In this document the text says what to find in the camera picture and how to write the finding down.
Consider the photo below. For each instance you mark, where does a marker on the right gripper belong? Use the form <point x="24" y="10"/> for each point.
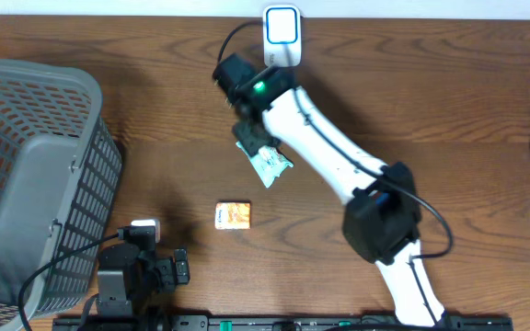
<point x="248" y="142"/>

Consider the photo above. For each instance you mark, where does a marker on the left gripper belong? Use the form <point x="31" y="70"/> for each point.
<point x="168" y="276"/>

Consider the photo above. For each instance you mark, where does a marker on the mint green wipes pack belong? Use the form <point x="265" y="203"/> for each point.
<point x="268" y="162"/>

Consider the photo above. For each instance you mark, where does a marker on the small orange packet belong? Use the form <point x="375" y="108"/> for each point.
<point x="231" y="215"/>

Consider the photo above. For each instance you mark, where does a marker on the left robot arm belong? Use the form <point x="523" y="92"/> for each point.
<point x="128" y="278"/>

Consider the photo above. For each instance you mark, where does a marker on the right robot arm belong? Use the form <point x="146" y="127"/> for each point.
<point x="381" y="208"/>

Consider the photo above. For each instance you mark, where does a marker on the white barcode scanner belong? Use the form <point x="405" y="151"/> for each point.
<point x="282" y="36"/>

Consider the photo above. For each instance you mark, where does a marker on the grey plastic basket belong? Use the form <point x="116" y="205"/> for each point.
<point x="59" y="171"/>

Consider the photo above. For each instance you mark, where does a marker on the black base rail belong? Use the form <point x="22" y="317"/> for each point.
<point x="228" y="323"/>

